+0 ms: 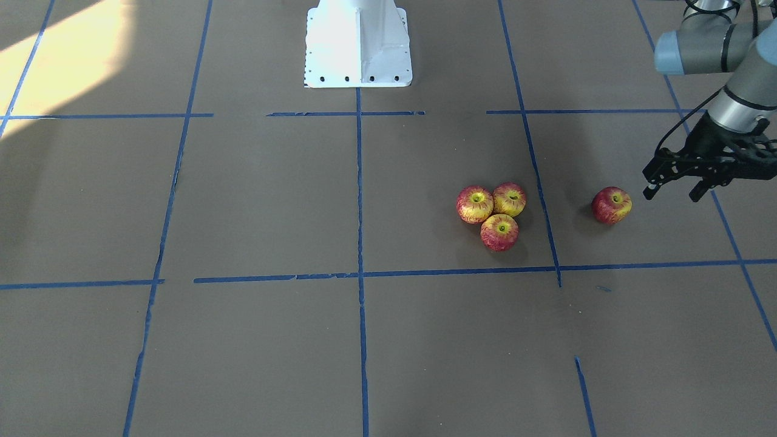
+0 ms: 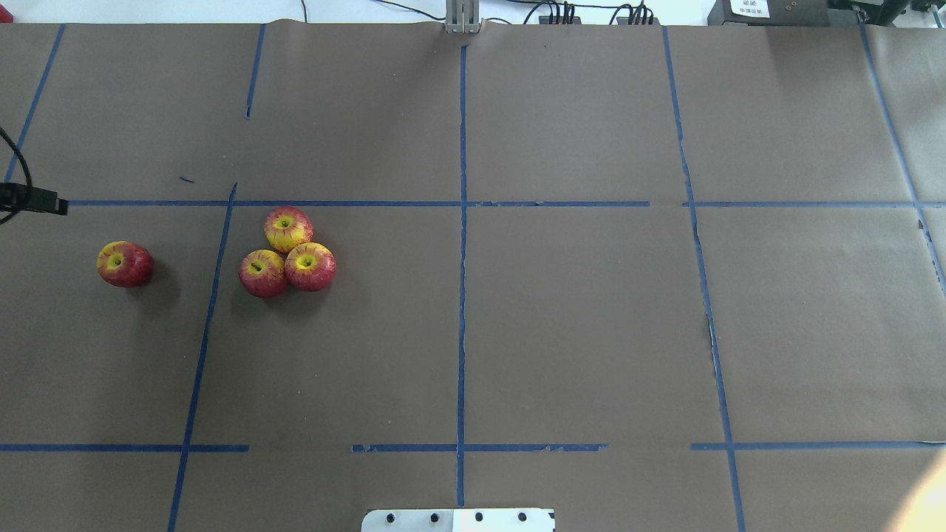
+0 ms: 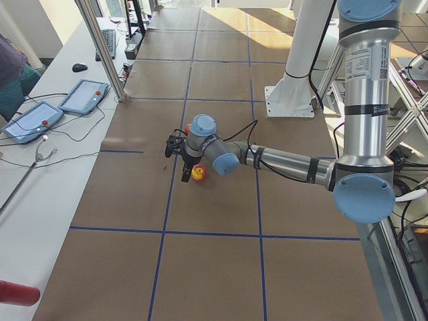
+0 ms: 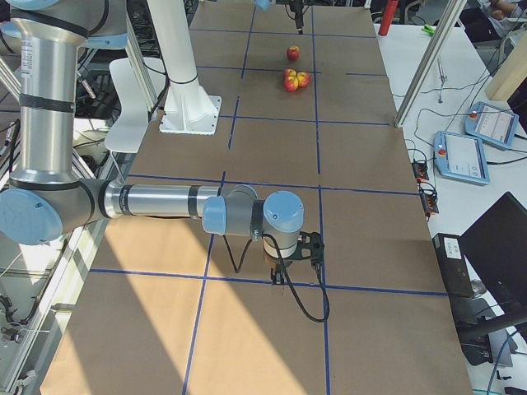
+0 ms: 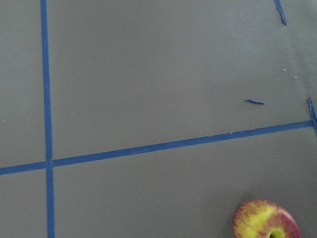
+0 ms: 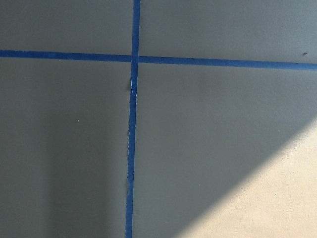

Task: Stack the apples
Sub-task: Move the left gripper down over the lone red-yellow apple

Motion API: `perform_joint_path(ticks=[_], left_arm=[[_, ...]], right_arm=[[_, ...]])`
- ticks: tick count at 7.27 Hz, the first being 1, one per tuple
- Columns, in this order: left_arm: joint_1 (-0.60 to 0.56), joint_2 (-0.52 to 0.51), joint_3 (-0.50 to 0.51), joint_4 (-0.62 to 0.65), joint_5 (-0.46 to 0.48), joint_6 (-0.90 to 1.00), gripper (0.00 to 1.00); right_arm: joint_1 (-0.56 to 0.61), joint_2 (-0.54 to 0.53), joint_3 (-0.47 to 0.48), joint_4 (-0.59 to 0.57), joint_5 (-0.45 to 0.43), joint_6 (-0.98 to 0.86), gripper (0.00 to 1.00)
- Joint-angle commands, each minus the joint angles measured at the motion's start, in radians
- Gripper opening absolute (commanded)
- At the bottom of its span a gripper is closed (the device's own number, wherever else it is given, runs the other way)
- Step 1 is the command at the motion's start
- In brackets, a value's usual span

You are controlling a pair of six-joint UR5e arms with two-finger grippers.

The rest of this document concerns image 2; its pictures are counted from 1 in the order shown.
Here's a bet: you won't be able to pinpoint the lone red yellow apple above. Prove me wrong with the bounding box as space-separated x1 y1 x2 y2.
97 240 155 287

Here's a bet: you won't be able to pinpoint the front right red apple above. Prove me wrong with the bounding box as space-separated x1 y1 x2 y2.
285 242 337 292

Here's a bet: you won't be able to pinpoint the rear red yellow apple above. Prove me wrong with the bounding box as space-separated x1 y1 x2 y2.
264 205 314 253

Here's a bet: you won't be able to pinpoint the brown paper table cover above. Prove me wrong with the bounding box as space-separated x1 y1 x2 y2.
2 21 944 531

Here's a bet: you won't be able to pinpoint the front left red apple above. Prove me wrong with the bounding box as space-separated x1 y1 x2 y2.
239 250 288 299

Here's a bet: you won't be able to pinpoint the aluminium frame post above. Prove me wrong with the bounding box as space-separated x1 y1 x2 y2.
443 0 483 35

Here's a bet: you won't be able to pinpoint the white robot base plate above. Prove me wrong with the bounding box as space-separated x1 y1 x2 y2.
361 508 557 531

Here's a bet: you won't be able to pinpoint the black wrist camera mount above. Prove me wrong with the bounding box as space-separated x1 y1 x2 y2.
1 183 69 216

